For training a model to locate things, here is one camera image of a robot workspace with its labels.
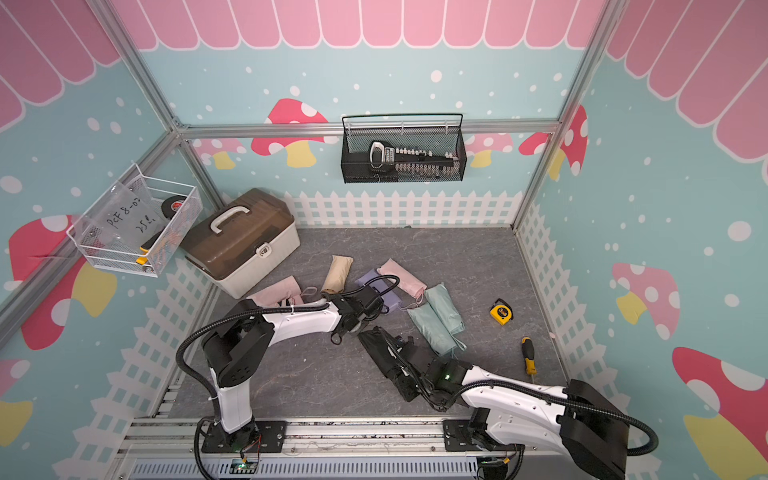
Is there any clear plastic wall bin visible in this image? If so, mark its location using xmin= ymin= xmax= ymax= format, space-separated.
xmin=66 ymin=164 xmax=203 ymax=278

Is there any black tape roll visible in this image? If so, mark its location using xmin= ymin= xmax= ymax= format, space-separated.
xmin=161 ymin=195 xmax=187 ymax=220

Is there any mint sleeved umbrella left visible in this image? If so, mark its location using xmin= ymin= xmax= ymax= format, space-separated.
xmin=407 ymin=303 xmax=467 ymax=357

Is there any mint sleeved umbrella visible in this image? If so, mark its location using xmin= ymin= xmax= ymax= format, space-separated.
xmin=407 ymin=303 xmax=467 ymax=357
xmin=425 ymin=283 xmax=465 ymax=335

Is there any mint sleeved umbrella right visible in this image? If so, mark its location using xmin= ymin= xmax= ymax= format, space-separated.
xmin=425 ymin=283 xmax=465 ymax=335

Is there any black wire wall basket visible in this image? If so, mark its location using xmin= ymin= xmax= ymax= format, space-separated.
xmin=341 ymin=113 xmax=467 ymax=184

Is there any yellow black screwdriver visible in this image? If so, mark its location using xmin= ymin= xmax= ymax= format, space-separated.
xmin=521 ymin=337 xmax=537 ymax=383

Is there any brown white tool box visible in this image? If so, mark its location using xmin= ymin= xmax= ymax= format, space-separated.
xmin=181 ymin=188 xmax=300 ymax=299

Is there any black umbrella sleeve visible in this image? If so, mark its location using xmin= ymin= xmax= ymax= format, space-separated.
xmin=358 ymin=326 xmax=419 ymax=402

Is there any light pink umbrella sleeve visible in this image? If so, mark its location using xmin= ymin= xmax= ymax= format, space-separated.
xmin=248 ymin=276 xmax=304 ymax=308

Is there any purple sleeved umbrella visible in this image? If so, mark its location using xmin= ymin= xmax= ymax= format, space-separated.
xmin=355 ymin=269 xmax=401 ymax=311

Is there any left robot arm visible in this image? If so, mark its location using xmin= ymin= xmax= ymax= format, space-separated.
xmin=175 ymin=286 xmax=387 ymax=451

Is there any pink sleeved umbrella rear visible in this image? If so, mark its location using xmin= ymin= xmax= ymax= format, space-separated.
xmin=377 ymin=258 xmax=427 ymax=301

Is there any yellow black utility knife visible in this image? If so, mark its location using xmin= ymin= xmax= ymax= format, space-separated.
xmin=136 ymin=232 xmax=163 ymax=268

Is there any yellow tape measure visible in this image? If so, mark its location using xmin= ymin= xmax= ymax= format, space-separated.
xmin=490 ymin=298 xmax=514 ymax=325

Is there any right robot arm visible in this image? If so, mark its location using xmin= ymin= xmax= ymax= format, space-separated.
xmin=386 ymin=343 xmax=659 ymax=479

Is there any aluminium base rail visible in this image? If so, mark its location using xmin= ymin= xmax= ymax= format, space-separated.
xmin=113 ymin=415 xmax=619 ymax=480

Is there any socket set in basket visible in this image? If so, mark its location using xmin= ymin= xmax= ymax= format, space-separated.
xmin=367 ymin=141 xmax=461 ymax=179

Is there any beige sleeved umbrella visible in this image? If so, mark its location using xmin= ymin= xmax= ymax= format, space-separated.
xmin=321 ymin=255 xmax=354 ymax=295

